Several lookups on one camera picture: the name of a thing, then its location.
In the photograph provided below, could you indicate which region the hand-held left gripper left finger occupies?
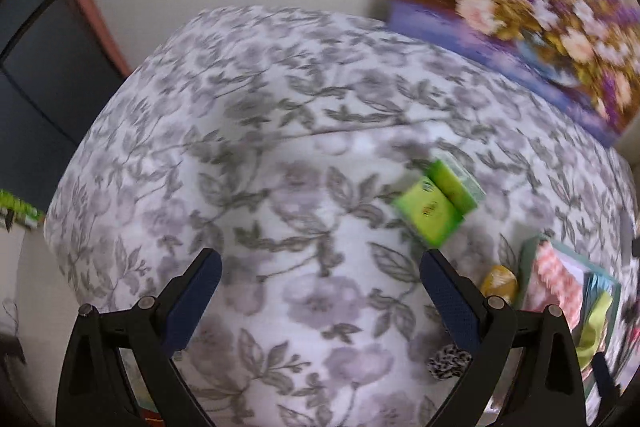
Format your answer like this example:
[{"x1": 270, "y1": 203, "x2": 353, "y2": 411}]
[{"x1": 56, "y1": 248, "x2": 223, "y2": 427}]

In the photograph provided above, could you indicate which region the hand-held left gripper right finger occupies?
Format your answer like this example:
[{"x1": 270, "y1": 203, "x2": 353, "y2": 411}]
[{"x1": 420, "y1": 249, "x2": 587, "y2": 427}]

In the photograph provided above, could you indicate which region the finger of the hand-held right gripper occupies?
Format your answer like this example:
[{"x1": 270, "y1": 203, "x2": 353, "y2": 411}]
[{"x1": 591, "y1": 353, "x2": 621, "y2": 409}]

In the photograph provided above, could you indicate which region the teal blue cloth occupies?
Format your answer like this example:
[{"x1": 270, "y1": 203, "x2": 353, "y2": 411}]
[{"x1": 580, "y1": 272, "x2": 621, "y2": 338}]

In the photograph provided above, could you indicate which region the teal rimmed storage box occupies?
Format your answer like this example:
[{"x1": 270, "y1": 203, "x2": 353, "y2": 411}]
[{"x1": 517, "y1": 234, "x2": 623, "y2": 413}]

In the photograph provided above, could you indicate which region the pink white fuzzy sock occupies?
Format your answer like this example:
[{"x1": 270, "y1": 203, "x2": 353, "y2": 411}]
[{"x1": 524, "y1": 241, "x2": 586, "y2": 314}]

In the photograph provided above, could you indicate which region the leopard print scrunchie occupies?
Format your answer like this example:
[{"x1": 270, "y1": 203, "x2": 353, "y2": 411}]
[{"x1": 428, "y1": 343, "x2": 473, "y2": 380}]

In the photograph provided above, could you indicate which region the light green tissue pack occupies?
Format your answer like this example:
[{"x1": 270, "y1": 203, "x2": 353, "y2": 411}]
[{"x1": 392, "y1": 176, "x2": 465, "y2": 249}]

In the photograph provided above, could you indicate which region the dark green tissue pack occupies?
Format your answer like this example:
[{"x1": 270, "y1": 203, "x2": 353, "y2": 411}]
[{"x1": 427, "y1": 158, "x2": 487, "y2": 215}]

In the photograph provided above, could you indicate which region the grey floral printed blanket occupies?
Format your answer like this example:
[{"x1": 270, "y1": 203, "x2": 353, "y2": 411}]
[{"x1": 44, "y1": 5, "x2": 640, "y2": 427}]

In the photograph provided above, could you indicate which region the green printed packet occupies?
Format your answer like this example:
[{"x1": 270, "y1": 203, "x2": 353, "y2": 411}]
[{"x1": 0, "y1": 189, "x2": 45, "y2": 230}]

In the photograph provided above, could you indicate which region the dark cabinet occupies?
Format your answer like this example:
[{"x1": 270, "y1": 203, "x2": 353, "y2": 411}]
[{"x1": 0, "y1": 0, "x2": 126, "y2": 212}]

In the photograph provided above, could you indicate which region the salmon pink board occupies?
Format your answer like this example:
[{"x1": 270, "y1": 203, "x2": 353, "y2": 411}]
[{"x1": 70, "y1": 0, "x2": 132, "y2": 78}]

